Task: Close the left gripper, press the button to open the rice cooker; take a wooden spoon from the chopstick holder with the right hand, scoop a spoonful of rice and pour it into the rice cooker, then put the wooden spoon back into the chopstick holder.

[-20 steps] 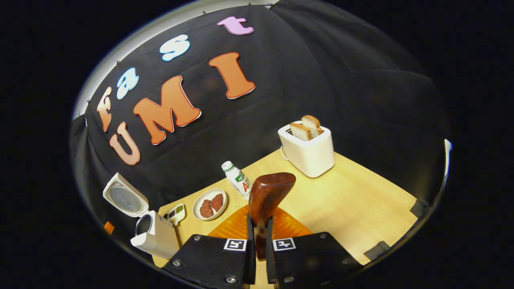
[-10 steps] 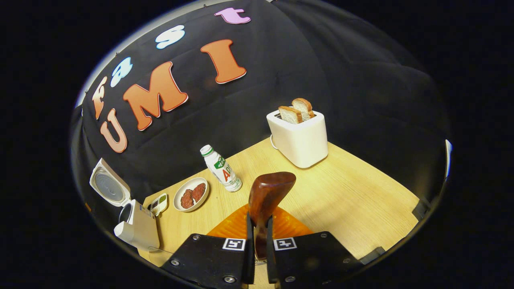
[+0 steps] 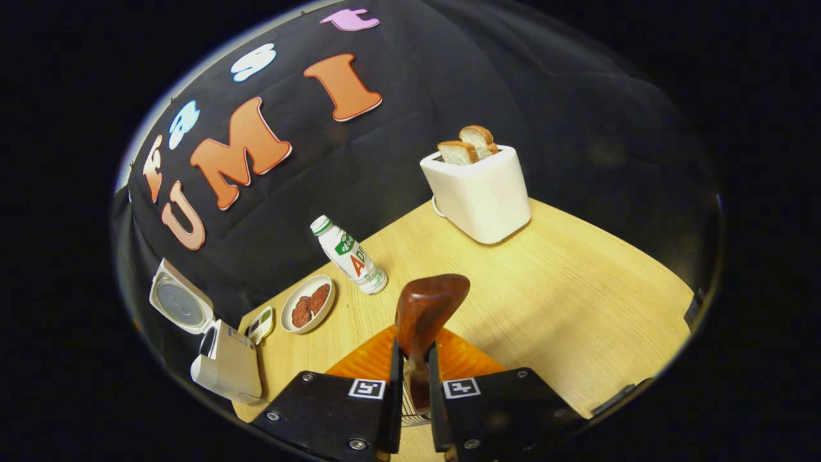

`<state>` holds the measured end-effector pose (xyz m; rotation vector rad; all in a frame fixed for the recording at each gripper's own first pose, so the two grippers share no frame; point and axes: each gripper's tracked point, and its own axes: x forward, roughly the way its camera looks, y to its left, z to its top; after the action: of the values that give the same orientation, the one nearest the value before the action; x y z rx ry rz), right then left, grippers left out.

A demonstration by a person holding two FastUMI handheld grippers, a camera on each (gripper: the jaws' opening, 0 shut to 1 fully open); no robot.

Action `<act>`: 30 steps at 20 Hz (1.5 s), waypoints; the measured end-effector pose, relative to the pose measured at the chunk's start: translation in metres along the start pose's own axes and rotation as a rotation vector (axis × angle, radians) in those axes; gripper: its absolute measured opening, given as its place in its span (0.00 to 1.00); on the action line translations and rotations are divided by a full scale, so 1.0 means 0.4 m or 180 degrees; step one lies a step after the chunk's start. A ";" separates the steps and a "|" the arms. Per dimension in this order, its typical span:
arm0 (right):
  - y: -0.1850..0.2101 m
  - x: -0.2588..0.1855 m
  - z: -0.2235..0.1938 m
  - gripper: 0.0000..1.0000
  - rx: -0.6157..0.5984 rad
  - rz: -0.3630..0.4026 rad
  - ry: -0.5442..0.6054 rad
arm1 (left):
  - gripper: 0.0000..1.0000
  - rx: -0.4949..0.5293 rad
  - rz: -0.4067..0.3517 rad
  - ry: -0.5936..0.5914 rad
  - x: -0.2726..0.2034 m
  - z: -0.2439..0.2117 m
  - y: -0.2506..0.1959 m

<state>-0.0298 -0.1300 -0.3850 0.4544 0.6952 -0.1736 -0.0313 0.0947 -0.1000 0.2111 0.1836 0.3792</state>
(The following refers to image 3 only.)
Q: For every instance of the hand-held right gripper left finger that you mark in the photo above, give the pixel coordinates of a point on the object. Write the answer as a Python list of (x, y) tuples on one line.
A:
[(394, 410)]

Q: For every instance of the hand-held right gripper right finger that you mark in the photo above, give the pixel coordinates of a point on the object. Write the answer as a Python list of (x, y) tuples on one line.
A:
[(436, 410)]

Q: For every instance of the dark wooden spoon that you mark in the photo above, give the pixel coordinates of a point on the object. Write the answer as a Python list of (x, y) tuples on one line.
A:
[(426, 311)]

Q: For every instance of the white rice cooker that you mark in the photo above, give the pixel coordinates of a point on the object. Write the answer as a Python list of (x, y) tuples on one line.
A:
[(231, 369)]

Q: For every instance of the white oval plate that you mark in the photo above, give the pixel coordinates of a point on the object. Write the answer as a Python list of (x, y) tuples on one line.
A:
[(326, 307)]

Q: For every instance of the brown meat piece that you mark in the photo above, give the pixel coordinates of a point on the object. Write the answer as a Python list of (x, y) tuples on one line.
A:
[(301, 312), (319, 298)]

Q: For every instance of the white compartment seasoning dish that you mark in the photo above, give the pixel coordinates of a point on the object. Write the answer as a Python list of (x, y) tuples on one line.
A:
[(262, 324)]

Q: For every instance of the white drink bottle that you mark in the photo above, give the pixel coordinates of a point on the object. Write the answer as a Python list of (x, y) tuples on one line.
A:
[(349, 256)]

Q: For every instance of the black table clamp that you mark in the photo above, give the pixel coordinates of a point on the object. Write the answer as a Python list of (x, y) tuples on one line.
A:
[(694, 309), (612, 399)]

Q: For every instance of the cream toaster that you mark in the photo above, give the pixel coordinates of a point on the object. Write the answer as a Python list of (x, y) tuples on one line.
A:
[(481, 199)]

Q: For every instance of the toast bread slice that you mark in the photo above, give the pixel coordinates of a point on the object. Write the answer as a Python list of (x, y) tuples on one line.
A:
[(480, 138), (457, 154)]

